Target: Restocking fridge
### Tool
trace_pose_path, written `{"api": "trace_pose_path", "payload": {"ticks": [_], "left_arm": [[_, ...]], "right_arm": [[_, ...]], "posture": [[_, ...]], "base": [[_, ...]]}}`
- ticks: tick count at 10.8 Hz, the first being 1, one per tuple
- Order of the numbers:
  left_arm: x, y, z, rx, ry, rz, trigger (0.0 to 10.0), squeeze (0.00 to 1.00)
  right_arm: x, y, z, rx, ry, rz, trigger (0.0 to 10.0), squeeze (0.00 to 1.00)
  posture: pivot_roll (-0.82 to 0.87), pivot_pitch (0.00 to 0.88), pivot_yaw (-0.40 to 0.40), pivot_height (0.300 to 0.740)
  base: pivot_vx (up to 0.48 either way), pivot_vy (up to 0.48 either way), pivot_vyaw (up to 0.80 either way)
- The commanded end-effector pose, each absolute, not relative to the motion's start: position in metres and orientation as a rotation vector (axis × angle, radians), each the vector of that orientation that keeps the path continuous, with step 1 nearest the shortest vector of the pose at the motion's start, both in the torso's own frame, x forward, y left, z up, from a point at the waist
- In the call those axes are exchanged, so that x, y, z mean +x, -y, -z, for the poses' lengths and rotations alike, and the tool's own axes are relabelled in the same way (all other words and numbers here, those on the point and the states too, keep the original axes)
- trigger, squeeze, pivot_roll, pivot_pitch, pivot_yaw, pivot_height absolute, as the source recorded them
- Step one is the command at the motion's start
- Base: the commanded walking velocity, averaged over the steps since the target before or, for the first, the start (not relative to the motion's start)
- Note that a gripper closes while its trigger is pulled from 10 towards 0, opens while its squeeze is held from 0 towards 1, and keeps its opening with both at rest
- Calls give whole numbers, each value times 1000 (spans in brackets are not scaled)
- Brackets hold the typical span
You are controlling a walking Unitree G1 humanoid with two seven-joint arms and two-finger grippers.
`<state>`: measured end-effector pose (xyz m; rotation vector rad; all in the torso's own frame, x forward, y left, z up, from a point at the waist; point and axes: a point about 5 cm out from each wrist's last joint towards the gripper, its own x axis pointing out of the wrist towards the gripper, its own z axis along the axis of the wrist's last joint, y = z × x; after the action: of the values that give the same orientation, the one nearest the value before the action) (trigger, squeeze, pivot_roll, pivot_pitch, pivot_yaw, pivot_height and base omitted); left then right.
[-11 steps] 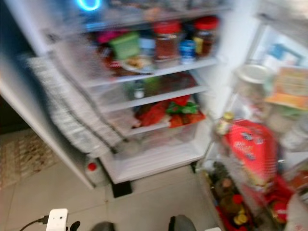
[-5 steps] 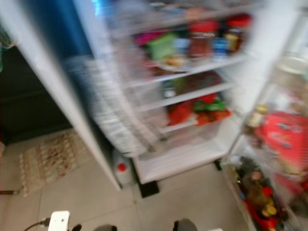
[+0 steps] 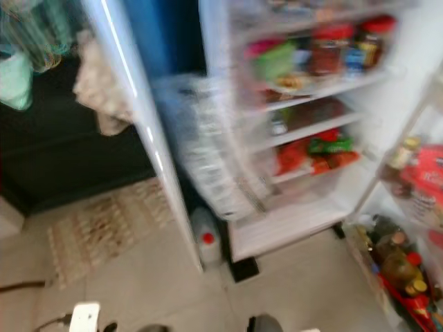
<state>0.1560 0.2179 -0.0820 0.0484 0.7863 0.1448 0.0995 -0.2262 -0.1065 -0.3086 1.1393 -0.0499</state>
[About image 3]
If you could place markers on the glass fridge shelf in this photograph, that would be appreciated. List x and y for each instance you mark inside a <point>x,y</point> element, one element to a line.
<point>315,128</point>
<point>325,90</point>

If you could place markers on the white fridge door with bins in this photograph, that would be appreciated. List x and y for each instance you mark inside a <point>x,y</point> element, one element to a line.
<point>381,207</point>

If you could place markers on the black fridge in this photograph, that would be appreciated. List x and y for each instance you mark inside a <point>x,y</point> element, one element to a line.
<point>394,104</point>

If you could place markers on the white low cabinet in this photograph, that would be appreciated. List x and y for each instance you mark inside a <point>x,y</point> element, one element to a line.
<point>10,218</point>

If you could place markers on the black cabinet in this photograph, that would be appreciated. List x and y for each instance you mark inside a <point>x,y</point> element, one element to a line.
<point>69,166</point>

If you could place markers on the mint green cloth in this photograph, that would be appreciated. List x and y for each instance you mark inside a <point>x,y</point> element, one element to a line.
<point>15,83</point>

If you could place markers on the beige patterned floor mat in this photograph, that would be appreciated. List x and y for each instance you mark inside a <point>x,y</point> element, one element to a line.
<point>107,232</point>

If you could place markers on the beige patterned towel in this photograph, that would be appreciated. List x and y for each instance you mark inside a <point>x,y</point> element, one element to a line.
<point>102,86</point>

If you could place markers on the white side panel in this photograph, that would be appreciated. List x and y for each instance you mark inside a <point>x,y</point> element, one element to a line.
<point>138,104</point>

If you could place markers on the clear bubble wrap sheet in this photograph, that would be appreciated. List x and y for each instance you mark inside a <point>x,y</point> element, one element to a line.
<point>211,149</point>

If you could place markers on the red-capped white jug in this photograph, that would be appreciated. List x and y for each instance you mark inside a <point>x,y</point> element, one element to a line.
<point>208,242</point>

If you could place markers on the pink-capped bottle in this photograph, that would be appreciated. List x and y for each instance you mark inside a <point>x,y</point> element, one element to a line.
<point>261,47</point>

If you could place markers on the light green container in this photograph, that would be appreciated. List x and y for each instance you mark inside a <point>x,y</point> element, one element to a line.
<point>273,61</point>

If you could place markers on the white crisper drawer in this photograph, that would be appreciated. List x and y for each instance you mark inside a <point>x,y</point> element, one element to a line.
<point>287,232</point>

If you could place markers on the white plate with snacks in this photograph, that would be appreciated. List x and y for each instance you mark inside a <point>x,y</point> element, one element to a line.
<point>291,79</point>

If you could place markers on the green snack packet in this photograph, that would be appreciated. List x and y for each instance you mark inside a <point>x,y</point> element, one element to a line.
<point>331,144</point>

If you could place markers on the orange snack packet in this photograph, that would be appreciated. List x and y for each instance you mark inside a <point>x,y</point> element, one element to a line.
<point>336,161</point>

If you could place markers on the red-lidded jar red contents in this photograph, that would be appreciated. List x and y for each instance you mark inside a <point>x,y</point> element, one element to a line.
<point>330,50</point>

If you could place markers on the blue and white cup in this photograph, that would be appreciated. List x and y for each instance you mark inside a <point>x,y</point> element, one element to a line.
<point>353,61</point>

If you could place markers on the dark bottle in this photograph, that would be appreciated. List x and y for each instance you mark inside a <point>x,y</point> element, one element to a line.
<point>382,232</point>

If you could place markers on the red-lidded jar brown contents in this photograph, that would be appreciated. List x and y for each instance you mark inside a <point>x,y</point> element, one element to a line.
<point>375,41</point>

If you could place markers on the gold-capped small bottle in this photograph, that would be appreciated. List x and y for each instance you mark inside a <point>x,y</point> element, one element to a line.
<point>401,162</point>

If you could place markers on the amber brown bottle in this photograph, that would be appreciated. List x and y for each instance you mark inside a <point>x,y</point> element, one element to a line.
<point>398,270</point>

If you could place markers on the red-capped bottle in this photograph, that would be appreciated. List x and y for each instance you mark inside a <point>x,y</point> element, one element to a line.
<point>414,259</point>

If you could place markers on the red flour box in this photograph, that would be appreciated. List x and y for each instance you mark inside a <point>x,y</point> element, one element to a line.
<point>426,176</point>

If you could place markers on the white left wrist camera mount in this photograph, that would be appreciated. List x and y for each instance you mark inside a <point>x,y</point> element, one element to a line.
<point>85,317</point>

